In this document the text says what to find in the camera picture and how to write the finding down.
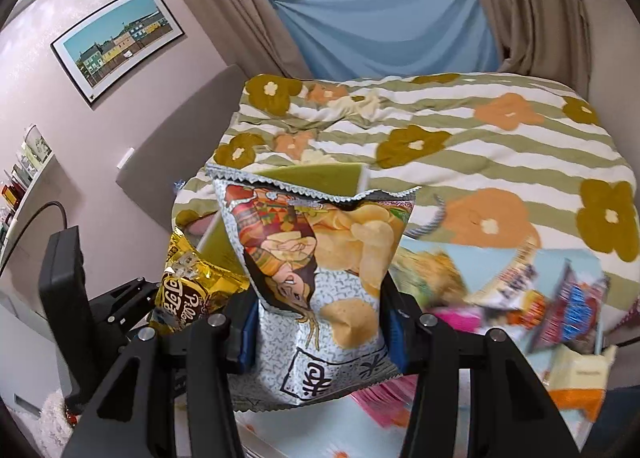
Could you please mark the white wall switch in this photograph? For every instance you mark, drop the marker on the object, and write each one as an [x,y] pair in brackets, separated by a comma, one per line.
[126,158]

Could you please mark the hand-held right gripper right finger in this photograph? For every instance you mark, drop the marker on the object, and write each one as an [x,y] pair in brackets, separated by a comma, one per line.
[396,338]

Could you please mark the red blue snack packet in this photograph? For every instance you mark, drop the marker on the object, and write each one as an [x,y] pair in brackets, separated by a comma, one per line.
[572,308]

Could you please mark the shelf with books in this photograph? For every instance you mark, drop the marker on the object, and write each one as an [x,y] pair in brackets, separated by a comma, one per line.
[20,183]

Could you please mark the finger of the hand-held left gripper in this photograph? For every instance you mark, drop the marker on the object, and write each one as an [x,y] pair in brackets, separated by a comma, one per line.
[120,305]

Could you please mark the gold snack packet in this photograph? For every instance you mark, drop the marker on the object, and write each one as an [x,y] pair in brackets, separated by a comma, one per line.
[192,288]

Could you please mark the green cardboard box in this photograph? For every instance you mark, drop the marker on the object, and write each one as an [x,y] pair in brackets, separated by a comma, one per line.
[310,179]

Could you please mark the floral striped blanket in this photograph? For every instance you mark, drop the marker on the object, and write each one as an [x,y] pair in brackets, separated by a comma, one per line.
[500,163]

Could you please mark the framed picture of houses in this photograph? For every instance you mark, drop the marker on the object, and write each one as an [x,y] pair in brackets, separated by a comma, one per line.
[117,43]

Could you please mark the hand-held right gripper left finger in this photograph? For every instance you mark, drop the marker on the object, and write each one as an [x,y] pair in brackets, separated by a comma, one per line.
[246,344]

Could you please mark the grey padded headboard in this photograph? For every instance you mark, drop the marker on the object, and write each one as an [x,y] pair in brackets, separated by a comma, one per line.
[190,138]

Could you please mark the white patterned potato chip bag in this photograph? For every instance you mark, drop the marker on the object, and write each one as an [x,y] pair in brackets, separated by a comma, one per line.
[320,288]

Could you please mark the yellow green snack bag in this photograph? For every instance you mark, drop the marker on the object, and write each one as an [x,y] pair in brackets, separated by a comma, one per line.
[432,278]

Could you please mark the daisy print blue cloth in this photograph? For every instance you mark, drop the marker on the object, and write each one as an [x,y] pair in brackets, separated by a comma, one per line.
[310,433]

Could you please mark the cream orange snack box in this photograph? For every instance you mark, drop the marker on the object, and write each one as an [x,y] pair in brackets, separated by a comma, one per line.
[580,378]

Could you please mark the pink snack packet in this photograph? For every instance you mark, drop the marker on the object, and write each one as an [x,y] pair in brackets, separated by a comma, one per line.
[385,400]

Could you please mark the white cabinet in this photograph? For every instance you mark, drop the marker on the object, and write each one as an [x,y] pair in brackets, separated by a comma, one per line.
[25,353]

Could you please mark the white orange snack packet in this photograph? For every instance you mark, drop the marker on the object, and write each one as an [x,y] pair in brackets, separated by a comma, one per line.
[510,283]

